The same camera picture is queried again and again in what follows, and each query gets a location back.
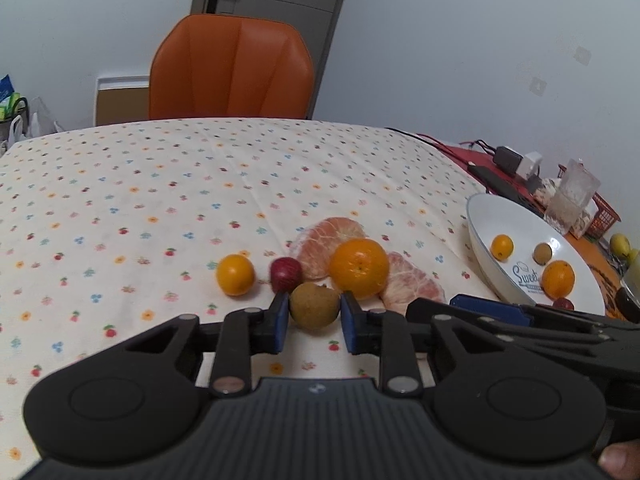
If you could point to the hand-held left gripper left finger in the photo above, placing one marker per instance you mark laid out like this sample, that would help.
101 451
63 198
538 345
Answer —
280 320

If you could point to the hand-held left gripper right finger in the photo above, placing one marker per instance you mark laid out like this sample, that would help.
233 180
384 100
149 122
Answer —
348 322

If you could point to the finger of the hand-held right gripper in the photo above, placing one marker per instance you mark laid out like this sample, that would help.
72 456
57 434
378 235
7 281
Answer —
420 310
490 310

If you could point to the peeled citrus half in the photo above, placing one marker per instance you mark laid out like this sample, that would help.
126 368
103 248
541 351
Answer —
320 240
415 285

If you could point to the brown kiwi fruit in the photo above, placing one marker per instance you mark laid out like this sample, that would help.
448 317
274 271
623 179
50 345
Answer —
314 306

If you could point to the red plum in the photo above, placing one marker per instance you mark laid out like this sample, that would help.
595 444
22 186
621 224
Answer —
563 304
286 272

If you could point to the large orange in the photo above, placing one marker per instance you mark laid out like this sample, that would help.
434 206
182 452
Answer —
359 267
557 280

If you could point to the small orange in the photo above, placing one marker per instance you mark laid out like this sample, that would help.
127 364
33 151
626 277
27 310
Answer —
501 247
235 275

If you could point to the kiwi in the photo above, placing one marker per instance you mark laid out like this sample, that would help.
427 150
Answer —
542 253

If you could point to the white plate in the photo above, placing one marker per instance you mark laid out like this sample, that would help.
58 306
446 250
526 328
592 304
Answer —
522 225

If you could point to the person's right hand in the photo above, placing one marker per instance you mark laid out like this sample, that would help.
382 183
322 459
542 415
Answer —
622 462

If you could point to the black device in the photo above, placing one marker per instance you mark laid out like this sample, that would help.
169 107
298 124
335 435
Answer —
630 305

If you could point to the orange cartoon mat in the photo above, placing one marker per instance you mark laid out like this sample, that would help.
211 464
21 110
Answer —
597 260

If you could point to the small yellow object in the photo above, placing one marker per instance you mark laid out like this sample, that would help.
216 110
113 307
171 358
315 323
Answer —
634 255

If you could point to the yellow lemon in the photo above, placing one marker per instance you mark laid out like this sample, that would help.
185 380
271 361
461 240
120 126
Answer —
620 245

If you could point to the black phone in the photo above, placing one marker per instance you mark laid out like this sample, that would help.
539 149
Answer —
500 187

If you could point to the tall clear glass cup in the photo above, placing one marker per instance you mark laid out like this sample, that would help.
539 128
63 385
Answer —
570 195

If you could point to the black power adapter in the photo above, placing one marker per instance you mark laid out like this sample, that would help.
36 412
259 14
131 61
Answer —
507 159

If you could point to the red table mat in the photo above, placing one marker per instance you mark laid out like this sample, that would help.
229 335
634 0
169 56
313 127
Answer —
460 157

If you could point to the floral print tablecloth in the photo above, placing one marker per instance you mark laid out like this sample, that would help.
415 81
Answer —
150 185

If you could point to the orange leather chair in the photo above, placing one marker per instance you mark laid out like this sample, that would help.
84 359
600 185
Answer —
230 70

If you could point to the white-framed brown board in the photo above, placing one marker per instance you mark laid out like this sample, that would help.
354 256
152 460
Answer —
120 105

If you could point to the clear plastic bag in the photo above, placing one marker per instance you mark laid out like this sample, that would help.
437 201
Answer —
34 124

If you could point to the white red-print plastic bag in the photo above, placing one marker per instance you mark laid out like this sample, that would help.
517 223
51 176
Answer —
16 130

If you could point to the black metal rack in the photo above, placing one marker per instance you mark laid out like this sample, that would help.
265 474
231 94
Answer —
20 105

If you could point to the green packet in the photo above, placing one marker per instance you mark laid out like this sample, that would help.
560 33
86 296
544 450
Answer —
17 101

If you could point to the blue bag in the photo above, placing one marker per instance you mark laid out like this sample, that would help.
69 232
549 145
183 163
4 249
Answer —
5 90

